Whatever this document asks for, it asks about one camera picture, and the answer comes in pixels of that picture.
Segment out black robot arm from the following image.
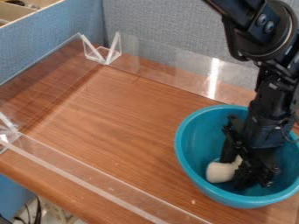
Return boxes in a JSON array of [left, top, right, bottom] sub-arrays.
[[202, 0, 299, 190]]

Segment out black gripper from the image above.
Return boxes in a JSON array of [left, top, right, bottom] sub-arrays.
[[218, 111, 294, 190]]

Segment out clear acrylic front barrier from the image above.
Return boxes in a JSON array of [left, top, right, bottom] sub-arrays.
[[0, 112, 210, 224]]

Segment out white brown toy mushroom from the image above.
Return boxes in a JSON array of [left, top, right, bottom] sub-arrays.
[[205, 156, 242, 183]]

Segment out clear acrylic back barrier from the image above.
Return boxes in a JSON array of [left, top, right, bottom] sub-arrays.
[[110, 32, 257, 106]]

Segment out clear acrylic corner bracket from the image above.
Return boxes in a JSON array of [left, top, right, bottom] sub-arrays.
[[78, 32, 122, 65]]

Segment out clear acrylic barrier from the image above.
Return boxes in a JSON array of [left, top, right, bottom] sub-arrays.
[[0, 112, 210, 224], [0, 33, 98, 125], [110, 32, 257, 106]]

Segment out blue plastic bowl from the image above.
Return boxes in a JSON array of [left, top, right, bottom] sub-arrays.
[[173, 105, 299, 208]]

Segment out clear acrylic left barrier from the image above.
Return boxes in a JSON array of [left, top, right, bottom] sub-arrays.
[[0, 33, 98, 125]]

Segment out black cables under table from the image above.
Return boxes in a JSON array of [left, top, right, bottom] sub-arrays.
[[0, 195, 43, 224]]

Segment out wooden shelf unit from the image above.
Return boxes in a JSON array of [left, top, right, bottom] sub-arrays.
[[0, 0, 65, 29]]

